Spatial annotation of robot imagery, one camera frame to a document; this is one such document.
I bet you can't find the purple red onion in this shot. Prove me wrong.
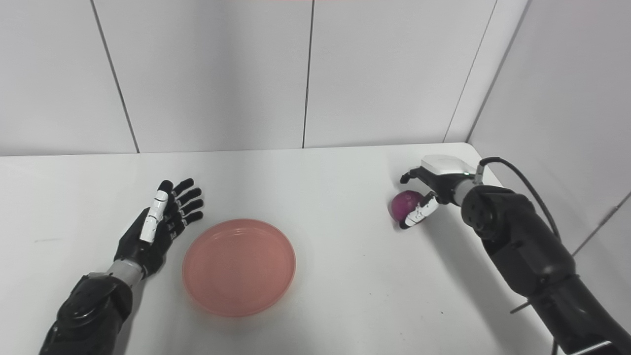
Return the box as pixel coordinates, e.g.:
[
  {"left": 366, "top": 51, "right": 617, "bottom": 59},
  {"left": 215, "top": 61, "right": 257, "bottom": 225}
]
[{"left": 389, "top": 191, "right": 425, "bottom": 223}]

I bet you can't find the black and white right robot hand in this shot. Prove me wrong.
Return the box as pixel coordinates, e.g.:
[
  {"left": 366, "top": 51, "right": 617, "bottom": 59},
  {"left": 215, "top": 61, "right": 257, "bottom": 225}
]
[{"left": 399, "top": 155, "right": 476, "bottom": 230}]

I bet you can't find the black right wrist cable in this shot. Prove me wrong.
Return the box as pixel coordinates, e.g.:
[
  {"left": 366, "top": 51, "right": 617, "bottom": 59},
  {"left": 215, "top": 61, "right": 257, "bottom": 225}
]
[{"left": 474, "top": 157, "right": 562, "bottom": 242}]

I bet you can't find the pink round plate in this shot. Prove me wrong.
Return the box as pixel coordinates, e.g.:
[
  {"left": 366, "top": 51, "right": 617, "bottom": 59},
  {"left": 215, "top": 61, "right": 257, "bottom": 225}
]
[{"left": 182, "top": 219, "right": 296, "bottom": 317}]

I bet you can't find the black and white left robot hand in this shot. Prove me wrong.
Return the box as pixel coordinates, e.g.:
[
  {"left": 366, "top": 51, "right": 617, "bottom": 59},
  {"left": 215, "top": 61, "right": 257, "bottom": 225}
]
[{"left": 114, "top": 178, "right": 204, "bottom": 277}]

